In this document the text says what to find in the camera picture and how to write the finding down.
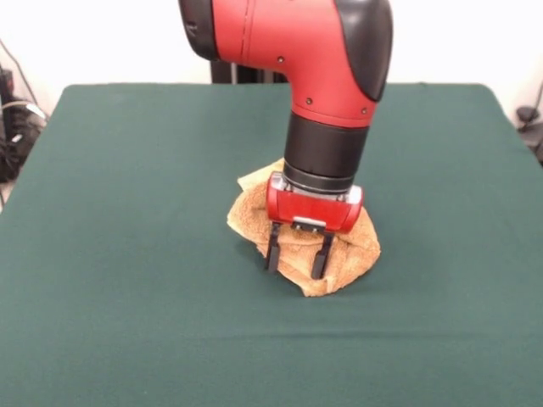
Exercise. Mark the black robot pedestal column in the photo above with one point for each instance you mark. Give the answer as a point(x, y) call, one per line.
point(250, 74)

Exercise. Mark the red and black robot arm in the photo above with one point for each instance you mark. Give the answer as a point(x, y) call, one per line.
point(305, 51)

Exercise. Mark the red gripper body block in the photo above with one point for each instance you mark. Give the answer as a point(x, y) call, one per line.
point(309, 210)

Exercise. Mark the dark green table cloth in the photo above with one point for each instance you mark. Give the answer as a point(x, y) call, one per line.
point(127, 212)

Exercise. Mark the tan terry towel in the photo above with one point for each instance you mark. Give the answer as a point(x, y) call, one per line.
point(352, 254)

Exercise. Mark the grey tripod base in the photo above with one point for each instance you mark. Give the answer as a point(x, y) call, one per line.
point(527, 114)

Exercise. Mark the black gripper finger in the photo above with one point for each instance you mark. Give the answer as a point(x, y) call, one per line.
point(320, 263)
point(273, 252)

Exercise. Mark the black power adapter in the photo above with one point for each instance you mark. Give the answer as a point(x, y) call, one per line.
point(6, 80)

